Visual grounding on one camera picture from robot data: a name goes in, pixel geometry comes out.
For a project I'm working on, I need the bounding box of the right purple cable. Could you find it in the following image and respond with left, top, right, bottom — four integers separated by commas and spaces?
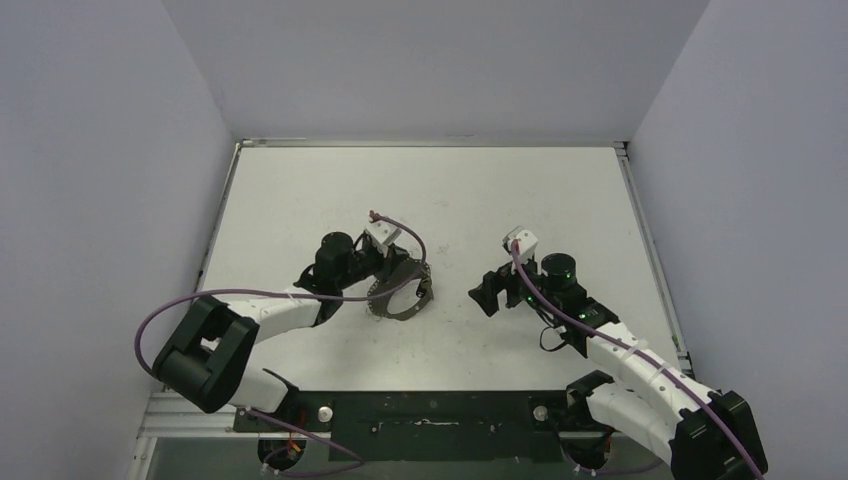
508, 241, 766, 480

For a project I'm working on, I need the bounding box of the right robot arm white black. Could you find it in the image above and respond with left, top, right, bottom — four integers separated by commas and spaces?
468, 253, 768, 479

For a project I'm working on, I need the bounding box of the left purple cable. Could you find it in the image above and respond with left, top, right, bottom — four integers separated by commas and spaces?
133, 211, 429, 480

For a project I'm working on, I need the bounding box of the black loop cable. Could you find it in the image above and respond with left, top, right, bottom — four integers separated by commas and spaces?
537, 311, 571, 354

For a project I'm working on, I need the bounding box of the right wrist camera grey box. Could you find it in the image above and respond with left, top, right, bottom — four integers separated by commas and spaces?
502, 226, 538, 264

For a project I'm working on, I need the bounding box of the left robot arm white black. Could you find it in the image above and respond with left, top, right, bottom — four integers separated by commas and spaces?
150, 232, 432, 431

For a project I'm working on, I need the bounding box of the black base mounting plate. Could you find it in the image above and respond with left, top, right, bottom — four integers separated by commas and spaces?
254, 389, 632, 465

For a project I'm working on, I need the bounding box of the purple cable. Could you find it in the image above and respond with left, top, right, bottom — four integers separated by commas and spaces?
133, 211, 429, 480
508, 241, 766, 480

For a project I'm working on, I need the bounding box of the grey key holder with rings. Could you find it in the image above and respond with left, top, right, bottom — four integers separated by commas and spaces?
367, 260, 434, 321

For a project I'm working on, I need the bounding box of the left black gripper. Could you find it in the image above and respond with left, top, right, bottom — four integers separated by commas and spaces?
337, 239, 409, 291

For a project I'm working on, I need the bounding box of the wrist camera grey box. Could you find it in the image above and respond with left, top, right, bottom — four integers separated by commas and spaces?
364, 210, 401, 257
502, 226, 538, 264

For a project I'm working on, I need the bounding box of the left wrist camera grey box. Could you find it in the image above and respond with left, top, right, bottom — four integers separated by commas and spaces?
364, 210, 401, 257

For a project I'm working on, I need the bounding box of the aluminium table frame rail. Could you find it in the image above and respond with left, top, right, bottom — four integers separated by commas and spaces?
141, 144, 682, 478

